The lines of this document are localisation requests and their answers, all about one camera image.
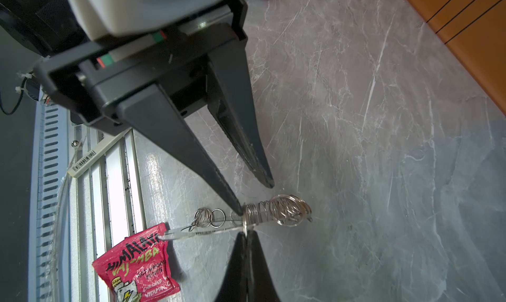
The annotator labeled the aluminium front rail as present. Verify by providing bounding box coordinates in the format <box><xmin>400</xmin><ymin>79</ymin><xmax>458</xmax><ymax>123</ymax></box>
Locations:
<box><xmin>28</xmin><ymin>100</ymin><xmax>146</xmax><ymax>301</ymax></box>

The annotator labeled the pink snack packet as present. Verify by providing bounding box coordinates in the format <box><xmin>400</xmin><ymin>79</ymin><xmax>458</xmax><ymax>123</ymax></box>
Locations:
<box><xmin>92</xmin><ymin>223</ymin><xmax>181</xmax><ymax>301</ymax></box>

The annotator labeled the white barcode strip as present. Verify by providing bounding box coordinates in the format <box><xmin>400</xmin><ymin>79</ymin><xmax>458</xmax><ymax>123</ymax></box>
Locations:
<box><xmin>67</xmin><ymin>128</ymin><xmax>131</xmax><ymax>178</ymax></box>

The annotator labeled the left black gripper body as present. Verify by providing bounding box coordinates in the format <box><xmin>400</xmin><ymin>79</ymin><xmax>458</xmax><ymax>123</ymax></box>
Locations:
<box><xmin>35</xmin><ymin>0</ymin><xmax>248</xmax><ymax>135</ymax></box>

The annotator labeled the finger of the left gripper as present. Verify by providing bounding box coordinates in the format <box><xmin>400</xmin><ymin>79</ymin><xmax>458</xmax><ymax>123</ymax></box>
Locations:
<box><xmin>207</xmin><ymin>40</ymin><xmax>275</xmax><ymax>189</ymax></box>
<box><xmin>116</xmin><ymin>85</ymin><xmax>242</xmax><ymax>215</ymax></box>

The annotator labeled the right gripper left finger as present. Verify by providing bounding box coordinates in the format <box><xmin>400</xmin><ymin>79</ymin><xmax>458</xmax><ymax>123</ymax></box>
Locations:
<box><xmin>215</xmin><ymin>232</ymin><xmax>247</xmax><ymax>302</ymax></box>

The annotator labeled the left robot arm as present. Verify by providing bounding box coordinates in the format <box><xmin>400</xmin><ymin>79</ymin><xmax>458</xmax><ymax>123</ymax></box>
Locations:
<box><xmin>1</xmin><ymin>0</ymin><xmax>275</xmax><ymax>214</ymax></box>

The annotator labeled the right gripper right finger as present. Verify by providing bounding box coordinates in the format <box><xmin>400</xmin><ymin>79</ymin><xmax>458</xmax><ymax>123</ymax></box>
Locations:
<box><xmin>247</xmin><ymin>230</ymin><xmax>281</xmax><ymax>302</ymax></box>

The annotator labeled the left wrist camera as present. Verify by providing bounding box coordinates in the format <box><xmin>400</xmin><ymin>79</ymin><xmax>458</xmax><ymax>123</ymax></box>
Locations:
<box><xmin>68</xmin><ymin>0</ymin><xmax>222</xmax><ymax>41</ymax></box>

